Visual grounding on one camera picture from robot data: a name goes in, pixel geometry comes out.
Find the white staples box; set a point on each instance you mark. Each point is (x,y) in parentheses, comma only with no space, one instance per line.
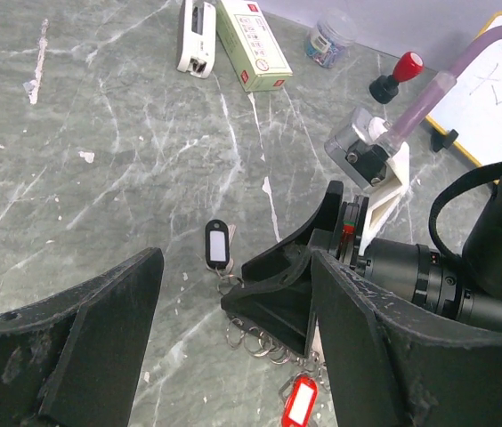
(256,57)

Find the red black stamp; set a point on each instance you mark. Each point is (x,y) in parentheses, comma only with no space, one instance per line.
(385,88)

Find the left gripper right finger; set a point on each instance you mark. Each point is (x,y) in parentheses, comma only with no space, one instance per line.
(391,363)

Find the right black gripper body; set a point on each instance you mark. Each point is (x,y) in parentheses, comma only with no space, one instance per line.
(343,241)

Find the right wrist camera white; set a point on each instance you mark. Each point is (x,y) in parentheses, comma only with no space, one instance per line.
(352,145)

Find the red key tag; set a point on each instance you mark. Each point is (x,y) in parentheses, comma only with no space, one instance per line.
(298,394)

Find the clear paperclip jar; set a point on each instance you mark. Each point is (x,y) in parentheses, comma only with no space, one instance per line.
(331,38)

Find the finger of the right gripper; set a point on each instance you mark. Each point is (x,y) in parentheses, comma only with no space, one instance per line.
(280,306)
(279,257)

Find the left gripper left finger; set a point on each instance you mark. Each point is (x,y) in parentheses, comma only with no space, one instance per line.
(75,358)

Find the white stapler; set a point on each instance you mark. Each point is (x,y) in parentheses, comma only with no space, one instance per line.
(196,38)

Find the black key tag with key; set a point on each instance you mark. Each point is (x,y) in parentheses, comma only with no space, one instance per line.
(218,236)

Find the small whiteboard wood frame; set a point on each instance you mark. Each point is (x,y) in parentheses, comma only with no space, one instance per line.
(473,109)

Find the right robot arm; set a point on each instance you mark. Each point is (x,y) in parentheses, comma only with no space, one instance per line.
(465,287)

